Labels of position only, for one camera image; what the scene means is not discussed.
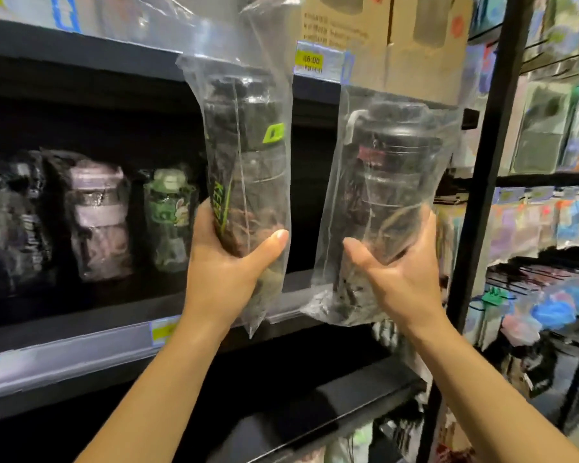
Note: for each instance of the person's left hand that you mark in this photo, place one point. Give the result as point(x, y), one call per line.
point(217, 279)

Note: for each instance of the person's right hand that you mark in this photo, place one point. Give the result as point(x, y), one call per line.
point(405, 284)

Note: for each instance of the person's left thumb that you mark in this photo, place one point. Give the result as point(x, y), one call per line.
point(266, 253)

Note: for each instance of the person's right thumb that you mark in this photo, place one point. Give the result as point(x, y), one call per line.
point(364, 257)

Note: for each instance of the bagged black bottle red label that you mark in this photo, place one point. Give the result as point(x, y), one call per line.
point(381, 187)

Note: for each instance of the bagged black bottle green print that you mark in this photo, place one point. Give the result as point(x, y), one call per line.
point(246, 163)

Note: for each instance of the person's left forearm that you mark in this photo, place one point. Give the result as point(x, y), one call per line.
point(149, 395)

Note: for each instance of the person's right forearm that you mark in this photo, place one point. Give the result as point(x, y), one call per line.
point(482, 400)

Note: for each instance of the bagged green lidded bottle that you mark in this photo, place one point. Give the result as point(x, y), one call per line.
point(170, 219)

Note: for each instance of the yellow price tag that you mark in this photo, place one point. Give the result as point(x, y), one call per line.
point(165, 330)
point(309, 60)

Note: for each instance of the black metal shelf unit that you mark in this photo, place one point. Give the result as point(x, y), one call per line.
point(125, 303)

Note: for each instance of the bagged pink lidded bottle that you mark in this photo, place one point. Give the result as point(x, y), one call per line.
point(99, 216)

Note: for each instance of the row of hanging packaged accessories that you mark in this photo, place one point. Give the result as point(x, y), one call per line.
point(540, 226)

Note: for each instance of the blue plastic bagged item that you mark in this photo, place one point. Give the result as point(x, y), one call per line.
point(555, 311)

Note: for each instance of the hanging grey packaged item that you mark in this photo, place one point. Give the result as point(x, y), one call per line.
point(543, 127)

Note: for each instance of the brown cardboard box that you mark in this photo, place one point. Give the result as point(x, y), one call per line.
point(391, 38)

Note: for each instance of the clear plastic bag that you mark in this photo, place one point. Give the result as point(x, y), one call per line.
point(173, 24)

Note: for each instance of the bagged black bottle white print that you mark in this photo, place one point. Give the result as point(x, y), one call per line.
point(14, 226)

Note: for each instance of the black metal rack post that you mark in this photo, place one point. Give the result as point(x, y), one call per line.
point(482, 187)

